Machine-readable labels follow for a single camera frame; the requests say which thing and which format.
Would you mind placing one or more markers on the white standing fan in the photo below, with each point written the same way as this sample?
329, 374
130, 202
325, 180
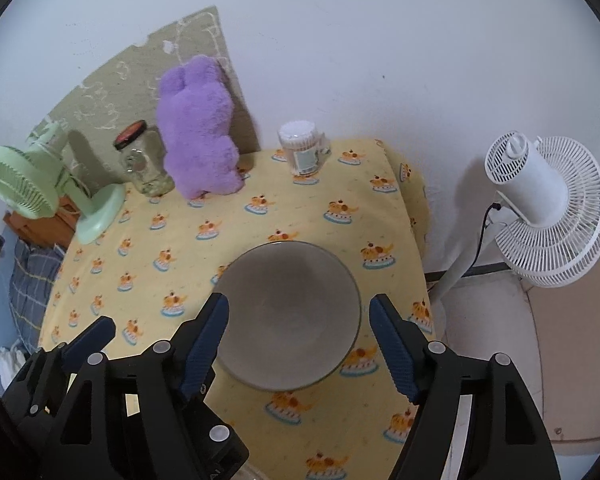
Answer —
545, 216

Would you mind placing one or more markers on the large grey floral bowl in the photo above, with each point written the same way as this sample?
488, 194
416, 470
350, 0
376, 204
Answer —
295, 313

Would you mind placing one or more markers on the green elephant wall mat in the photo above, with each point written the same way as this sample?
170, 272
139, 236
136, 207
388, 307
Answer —
126, 89

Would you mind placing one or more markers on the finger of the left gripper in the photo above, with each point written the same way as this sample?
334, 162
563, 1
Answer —
42, 383

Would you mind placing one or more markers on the blue plaid pillow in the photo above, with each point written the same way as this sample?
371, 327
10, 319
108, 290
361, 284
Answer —
30, 288

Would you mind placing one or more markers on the purple plush toy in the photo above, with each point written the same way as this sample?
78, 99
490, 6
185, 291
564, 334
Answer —
193, 116

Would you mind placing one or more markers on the beige door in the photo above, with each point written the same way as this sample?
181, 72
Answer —
567, 324

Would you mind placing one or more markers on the white crumpled cloth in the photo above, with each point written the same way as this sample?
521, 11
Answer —
12, 360

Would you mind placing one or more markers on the cotton swab container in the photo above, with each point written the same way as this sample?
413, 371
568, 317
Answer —
305, 148

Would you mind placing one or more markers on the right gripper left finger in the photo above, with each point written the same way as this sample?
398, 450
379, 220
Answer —
200, 349

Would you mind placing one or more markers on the orange wooden headboard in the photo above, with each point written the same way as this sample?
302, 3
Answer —
46, 232

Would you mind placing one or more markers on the green desk fan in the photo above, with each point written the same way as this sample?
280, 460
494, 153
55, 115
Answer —
33, 181

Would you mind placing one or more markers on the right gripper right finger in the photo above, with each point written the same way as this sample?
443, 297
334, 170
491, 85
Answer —
428, 374

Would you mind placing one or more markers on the glass jar black lid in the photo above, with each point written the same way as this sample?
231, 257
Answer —
141, 154

